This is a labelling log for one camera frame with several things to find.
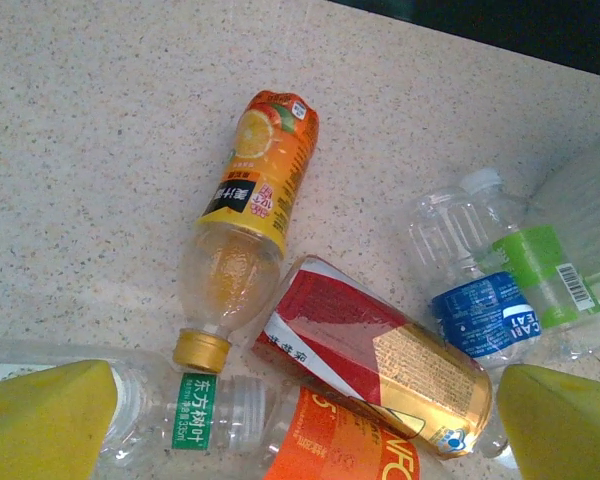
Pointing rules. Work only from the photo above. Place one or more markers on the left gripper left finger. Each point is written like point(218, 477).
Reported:
point(35, 430)

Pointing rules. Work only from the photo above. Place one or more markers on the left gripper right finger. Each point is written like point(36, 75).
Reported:
point(565, 430)

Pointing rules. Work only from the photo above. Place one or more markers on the clear bottle green neck label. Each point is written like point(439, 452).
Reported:
point(195, 415)

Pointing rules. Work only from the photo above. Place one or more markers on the red and gold label bottle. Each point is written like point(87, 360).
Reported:
point(380, 350)

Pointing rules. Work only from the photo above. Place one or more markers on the orange label bottle gold cap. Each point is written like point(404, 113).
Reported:
point(340, 445)

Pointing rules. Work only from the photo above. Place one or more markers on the orange juice bottle yellow cap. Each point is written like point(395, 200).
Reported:
point(260, 200)

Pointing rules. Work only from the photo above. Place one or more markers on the small bottle blue label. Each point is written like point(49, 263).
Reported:
point(480, 310)

